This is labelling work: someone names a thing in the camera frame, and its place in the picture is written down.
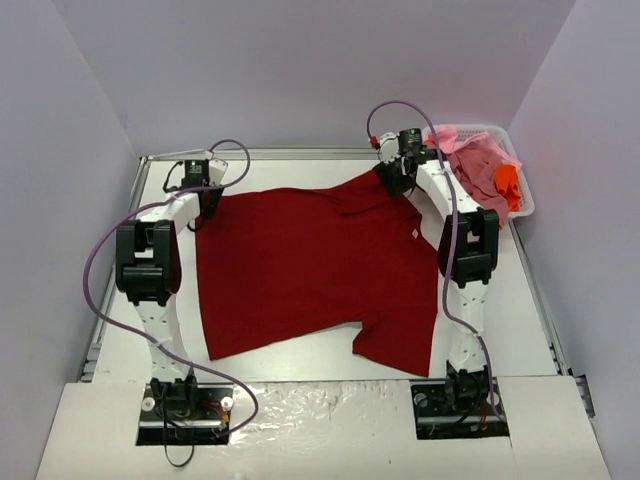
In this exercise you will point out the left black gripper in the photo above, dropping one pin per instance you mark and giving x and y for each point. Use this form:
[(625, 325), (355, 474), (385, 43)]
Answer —
[(210, 201)]

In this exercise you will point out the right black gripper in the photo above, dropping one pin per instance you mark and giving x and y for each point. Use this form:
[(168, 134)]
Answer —
[(391, 176)]

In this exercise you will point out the dark red t-shirt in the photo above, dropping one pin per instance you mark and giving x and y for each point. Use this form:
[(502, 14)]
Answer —
[(284, 263)]

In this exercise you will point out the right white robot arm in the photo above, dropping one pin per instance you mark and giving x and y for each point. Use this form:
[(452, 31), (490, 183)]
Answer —
[(467, 251)]

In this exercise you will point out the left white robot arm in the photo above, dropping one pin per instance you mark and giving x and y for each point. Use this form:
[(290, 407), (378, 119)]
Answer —
[(149, 273)]

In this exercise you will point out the pink t-shirt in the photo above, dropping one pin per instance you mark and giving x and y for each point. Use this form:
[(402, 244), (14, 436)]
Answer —
[(473, 162)]

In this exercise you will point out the white plastic basket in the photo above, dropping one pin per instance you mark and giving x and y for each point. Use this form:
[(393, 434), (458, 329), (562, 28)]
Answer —
[(501, 137)]

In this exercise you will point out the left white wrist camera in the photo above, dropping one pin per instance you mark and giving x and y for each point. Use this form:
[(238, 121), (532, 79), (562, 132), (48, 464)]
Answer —
[(217, 169)]

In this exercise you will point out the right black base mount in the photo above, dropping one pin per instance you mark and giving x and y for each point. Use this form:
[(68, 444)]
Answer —
[(442, 414)]

